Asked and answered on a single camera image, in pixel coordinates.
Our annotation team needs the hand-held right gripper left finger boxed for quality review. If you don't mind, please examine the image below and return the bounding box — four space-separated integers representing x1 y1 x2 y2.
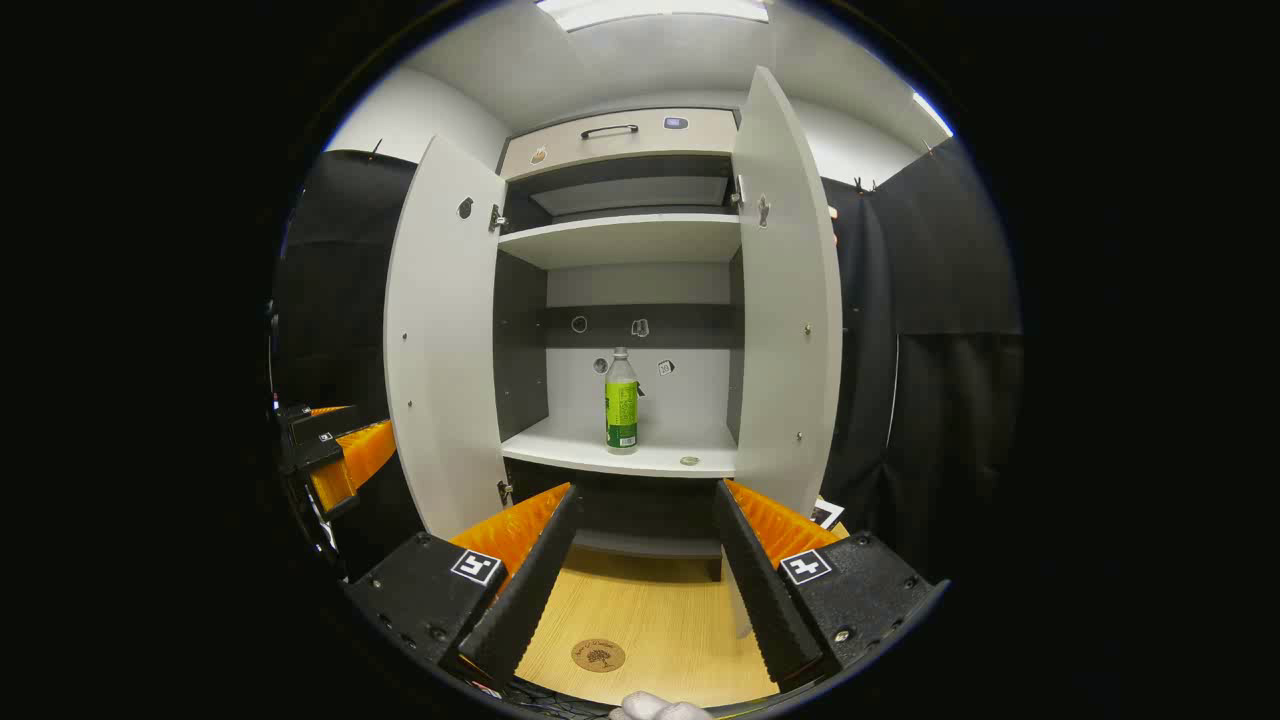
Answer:
343 483 586 691

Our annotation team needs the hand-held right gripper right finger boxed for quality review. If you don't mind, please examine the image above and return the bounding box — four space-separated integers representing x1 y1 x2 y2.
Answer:
713 478 949 691

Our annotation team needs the round cork coaster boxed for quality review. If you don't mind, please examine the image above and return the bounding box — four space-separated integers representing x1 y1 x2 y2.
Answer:
571 639 627 674

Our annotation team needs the grey cabinet door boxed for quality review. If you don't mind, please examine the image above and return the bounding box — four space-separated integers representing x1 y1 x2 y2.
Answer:
385 135 508 541
725 66 843 641

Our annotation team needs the clear bottle with green label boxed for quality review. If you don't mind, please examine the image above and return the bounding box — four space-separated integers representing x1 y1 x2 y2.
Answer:
604 347 640 456

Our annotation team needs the grey cabinet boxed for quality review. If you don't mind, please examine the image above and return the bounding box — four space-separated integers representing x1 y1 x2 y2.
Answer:
493 106 749 584

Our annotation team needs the grey cabinet drawer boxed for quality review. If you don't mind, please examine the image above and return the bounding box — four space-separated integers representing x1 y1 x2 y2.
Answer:
500 108 739 182

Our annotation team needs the black backdrop cloth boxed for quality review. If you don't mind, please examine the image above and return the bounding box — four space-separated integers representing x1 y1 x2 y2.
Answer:
272 135 1023 586

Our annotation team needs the large ceiling light panel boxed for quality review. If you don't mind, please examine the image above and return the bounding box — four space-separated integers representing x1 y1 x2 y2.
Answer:
535 0 771 32

